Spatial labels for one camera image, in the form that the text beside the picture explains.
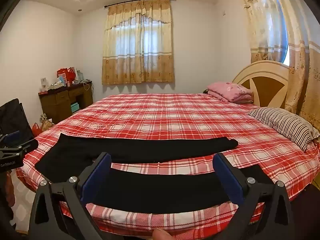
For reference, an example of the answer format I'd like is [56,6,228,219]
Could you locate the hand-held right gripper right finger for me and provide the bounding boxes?
[212,152,294,240]

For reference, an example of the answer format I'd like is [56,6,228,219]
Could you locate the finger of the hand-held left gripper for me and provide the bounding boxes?
[0,131,21,148]
[0,139,39,157]

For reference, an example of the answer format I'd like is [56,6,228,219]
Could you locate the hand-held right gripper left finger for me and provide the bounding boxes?
[29,152,112,240]

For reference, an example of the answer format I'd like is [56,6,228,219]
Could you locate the black pants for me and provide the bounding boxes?
[34,133,275,214]

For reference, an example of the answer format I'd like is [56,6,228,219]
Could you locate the person's right hand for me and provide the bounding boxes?
[153,228,173,240]

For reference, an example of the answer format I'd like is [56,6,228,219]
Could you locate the black suitcase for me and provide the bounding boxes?
[0,98,34,147]

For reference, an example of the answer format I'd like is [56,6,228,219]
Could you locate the red plastic bag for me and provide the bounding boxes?
[31,122,42,137]

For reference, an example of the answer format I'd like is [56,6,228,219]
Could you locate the patterned bag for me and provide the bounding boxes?
[40,114,55,132]

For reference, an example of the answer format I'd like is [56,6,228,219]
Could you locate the brown wooden desk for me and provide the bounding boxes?
[38,81,94,124]

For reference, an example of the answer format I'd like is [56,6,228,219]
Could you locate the striped pillow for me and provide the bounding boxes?
[248,107,319,152]

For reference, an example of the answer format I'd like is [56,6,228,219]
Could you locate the bed with red plaid sheet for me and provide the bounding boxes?
[16,92,320,238]

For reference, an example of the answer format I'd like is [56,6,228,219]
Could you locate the pink folded blanket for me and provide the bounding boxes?
[207,81,254,103]

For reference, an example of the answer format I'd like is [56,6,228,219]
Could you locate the cream wooden headboard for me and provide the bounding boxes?
[232,60,292,109]

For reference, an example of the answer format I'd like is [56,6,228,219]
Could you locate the long beige patterned curtain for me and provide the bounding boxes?
[235,0,320,130]

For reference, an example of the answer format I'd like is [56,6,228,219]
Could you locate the beige window curtain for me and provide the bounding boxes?
[102,0,175,85]

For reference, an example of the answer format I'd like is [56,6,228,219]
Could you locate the dark curtain rod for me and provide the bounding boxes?
[104,0,175,8]

